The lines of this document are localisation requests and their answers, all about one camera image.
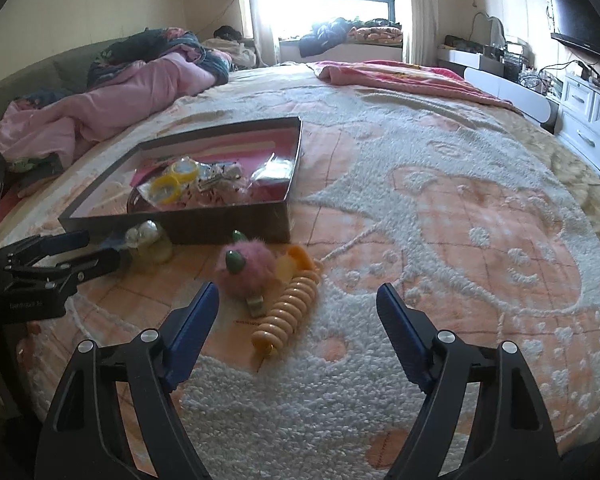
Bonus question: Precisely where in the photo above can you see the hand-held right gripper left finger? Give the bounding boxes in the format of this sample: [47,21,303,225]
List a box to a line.
[35,281,220,480]

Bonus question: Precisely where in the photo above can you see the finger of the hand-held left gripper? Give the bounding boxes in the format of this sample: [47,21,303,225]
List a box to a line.
[10,248,122,289]
[0,229,91,269]

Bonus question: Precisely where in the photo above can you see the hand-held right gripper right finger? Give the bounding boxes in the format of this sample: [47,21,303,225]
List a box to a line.
[376,283,562,480]

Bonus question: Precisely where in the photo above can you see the pearl beads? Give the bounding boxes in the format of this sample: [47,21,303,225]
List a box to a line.
[124,219,174,275]

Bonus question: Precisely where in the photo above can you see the pink pom-pom hair clip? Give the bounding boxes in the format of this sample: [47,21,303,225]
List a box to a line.
[220,230,281,319]

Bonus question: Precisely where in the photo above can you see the orange spiral hair tie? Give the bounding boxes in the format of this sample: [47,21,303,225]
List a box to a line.
[250,246,326,359]

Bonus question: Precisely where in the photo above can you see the dark shallow box pink lining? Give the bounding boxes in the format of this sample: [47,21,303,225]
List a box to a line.
[57,116,304,246]

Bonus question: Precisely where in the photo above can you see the clear yellowish bangle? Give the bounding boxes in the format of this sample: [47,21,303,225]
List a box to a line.
[172,156,201,184]

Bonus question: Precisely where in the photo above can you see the speckled bow hair clip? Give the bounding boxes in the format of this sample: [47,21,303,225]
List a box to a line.
[187,175,253,208]

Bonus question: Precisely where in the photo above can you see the silver packet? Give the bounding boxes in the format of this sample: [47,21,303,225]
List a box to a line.
[200,161,242,183]

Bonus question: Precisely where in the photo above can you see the pink quilt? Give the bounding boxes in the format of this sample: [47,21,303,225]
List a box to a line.
[0,52,219,172]

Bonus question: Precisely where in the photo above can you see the grey headboard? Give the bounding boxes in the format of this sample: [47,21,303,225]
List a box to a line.
[0,37,127,107]

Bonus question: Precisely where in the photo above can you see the clear plastic packet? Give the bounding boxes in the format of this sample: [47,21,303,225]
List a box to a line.
[251,156,299,187]

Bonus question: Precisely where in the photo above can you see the dark floral quilt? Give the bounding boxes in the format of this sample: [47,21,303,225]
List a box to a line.
[87,28,231,94]

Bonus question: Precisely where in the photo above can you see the white cloth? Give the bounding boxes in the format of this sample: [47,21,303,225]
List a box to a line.
[202,37,257,69]

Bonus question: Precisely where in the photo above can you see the pink printed blanket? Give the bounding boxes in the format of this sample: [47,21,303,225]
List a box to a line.
[311,60,517,109]

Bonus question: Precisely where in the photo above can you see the white desk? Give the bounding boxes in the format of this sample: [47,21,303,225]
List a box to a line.
[436,47,562,134]

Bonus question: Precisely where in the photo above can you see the white drawer cabinet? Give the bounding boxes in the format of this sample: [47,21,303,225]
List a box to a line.
[554,72,600,177]

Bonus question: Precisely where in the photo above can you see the orange floral blanket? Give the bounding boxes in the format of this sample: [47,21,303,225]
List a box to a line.
[347,24,404,44]

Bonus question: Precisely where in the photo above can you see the sheer white curtain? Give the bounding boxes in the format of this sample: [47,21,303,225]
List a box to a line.
[402,0,439,67]
[236,0,282,67]

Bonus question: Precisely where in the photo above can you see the dark jacket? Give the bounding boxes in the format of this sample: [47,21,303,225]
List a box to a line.
[298,17,354,59]

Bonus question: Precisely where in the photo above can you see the tangle of cables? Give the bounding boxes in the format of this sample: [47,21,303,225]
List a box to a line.
[517,62,564,99]

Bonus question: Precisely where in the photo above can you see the black wall television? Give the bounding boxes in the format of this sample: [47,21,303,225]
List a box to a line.
[545,0,600,69]

